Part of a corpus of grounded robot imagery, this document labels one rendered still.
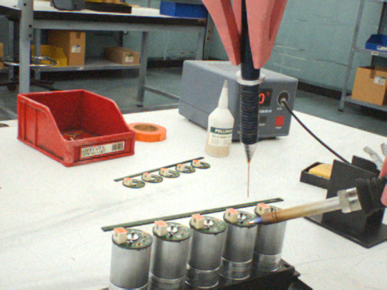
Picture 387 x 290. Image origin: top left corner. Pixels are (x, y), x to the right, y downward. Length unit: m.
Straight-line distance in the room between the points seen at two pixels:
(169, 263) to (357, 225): 0.24
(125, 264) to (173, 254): 0.03
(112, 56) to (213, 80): 4.64
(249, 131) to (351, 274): 0.20
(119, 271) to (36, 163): 0.32
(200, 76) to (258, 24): 0.55
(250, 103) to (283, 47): 5.64
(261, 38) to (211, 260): 0.16
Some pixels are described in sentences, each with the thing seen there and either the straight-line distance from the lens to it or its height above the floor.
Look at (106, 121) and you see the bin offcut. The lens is 0.70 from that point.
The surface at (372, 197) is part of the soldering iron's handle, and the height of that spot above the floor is 0.85.
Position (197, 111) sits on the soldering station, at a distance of 0.82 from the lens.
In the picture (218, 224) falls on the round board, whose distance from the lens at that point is 0.36.
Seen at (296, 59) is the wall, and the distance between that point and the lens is 5.85.
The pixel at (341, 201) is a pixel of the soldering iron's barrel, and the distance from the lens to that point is 0.35.
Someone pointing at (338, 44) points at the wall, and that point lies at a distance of 5.58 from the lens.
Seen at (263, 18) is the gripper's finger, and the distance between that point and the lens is 0.26.
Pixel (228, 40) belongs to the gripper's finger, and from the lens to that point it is 0.28.
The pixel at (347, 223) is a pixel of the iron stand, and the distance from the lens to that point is 0.54.
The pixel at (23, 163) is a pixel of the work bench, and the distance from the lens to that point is 0.62.
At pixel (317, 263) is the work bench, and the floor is 0.75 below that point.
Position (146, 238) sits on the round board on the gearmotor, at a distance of 0.33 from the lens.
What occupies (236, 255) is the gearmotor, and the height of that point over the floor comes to 0.79.
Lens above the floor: 0.96
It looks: 18 degrees down
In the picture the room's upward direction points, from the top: 6 degrees clockwise
